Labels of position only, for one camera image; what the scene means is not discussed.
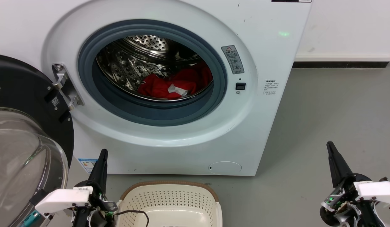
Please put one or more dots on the round white filter cover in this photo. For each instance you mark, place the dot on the round white filter cover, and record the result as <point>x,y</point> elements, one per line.
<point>225,167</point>

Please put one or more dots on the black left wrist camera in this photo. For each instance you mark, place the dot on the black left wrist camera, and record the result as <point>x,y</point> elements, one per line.
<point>37,197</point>

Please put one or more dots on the cream perforated laundry basket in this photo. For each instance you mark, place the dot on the cream perforated laundry basket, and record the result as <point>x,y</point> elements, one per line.
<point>169,198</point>

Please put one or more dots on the white and black baseboard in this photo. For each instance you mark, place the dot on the white and black baseboard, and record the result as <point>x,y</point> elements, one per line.
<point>340,61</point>

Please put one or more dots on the blue white energy label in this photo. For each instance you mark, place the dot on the blue white energy label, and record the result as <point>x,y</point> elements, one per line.
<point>87,165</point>

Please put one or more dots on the red garment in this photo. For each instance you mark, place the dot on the red garment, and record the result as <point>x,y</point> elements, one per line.
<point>157,86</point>

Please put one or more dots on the white front-load washing machine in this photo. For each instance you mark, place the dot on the white front-load washing machine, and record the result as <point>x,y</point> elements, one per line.
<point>169,151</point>

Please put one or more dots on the metal door hinge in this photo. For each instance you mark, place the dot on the metal door hinge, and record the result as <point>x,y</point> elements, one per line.
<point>64,86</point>

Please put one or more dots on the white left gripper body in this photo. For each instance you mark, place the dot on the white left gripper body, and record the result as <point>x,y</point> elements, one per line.
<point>64,199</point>

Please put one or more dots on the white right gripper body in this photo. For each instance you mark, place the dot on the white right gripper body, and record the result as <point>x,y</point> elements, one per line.
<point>374,192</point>

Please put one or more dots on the black door latch socket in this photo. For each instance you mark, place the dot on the black door latch socket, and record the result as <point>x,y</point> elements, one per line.
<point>240,86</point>

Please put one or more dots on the stainless steel washing machine drum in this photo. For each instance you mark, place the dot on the stainless steel washing machine drum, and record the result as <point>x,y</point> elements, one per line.
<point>129,63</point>

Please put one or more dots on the black glass washer door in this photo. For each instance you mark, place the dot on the black glass washer door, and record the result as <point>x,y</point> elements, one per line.
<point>21,94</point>

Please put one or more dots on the black control panel strip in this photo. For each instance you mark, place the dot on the black control panel strip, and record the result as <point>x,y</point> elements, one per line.
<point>291,1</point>

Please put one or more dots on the white QR code sticker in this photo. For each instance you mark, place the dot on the white QR code sticker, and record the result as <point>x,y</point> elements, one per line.
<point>55,101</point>

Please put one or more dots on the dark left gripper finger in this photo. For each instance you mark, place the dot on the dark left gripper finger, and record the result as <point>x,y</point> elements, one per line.
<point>96,173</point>
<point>103,176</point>

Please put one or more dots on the grey warning sticker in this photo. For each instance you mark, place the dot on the grey warning sticker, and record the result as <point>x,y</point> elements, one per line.
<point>232,60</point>

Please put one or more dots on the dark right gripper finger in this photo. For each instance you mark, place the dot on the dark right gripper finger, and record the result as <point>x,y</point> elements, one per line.
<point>342,170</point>
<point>334,173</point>

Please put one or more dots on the grey rubber door gasket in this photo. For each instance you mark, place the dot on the grey rubber door gasket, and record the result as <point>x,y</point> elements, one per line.
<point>151,113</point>

